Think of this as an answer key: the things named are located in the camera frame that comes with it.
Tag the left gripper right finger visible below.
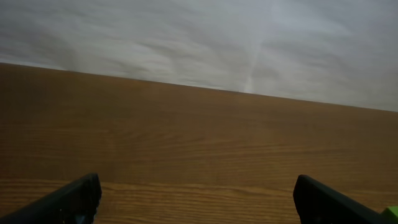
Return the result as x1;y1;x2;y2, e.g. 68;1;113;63
292;174;393;224

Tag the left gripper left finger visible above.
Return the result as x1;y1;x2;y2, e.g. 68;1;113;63
0;172;103;224

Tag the green cube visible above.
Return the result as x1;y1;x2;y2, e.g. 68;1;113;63
381;205;398;224

